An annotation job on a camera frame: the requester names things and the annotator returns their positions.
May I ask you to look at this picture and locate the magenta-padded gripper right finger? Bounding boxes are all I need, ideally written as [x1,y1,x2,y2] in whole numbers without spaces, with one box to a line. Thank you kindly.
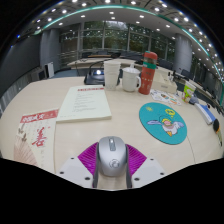
[124,143,167,190]

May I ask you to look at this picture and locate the colourful sticker sheet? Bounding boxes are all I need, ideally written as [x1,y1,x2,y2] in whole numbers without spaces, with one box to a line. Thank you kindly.
[149,88,183,107]

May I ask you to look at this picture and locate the white standing panel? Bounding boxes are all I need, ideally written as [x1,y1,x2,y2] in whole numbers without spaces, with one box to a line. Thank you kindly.
[44,61,56,80]

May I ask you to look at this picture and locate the dark office chairs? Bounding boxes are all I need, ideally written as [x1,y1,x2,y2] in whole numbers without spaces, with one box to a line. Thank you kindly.
[79,49,198,81]

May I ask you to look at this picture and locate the white booklet with red heading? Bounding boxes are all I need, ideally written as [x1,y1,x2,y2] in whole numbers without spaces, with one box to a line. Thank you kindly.
[55,84,113,124]

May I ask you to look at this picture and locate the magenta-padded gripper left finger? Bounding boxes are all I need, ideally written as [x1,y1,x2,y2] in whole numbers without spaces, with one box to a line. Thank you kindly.
[56,141,101,189]

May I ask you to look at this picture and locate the ceiling lights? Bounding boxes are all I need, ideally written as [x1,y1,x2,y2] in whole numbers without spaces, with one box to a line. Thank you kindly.
[34,0,224,84]

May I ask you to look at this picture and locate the long beige conference desk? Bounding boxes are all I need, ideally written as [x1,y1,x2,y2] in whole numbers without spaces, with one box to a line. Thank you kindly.
[66,57,174,75]

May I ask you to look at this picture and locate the stacked white paper cups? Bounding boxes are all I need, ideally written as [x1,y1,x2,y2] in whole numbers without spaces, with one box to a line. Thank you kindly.
[103,60,122,92]

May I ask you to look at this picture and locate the silver computer mouse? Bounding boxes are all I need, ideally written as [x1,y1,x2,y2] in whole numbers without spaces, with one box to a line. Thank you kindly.
[96,135,129,178]

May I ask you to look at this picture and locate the green printed paper cup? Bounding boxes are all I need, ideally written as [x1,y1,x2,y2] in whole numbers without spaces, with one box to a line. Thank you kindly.
[181,80,198,104]

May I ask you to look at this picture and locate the cream cardboard box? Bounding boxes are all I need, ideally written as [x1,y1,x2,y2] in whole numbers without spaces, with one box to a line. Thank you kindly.
[152,70,179,95]

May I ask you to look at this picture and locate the white lidded mug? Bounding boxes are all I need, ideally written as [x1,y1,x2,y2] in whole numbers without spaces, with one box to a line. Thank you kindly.
[121,66,142,93]

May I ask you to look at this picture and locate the red bottle with green band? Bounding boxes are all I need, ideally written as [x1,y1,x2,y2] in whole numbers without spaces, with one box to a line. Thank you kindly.
[138,50,159,96]

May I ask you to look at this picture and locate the round teal cartoon mouse pad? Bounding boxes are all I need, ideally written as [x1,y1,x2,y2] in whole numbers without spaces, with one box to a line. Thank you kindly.
[138,101,189,146]

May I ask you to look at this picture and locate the blue and white book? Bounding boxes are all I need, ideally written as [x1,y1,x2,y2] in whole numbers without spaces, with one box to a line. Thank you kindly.
[194,102,217,126]

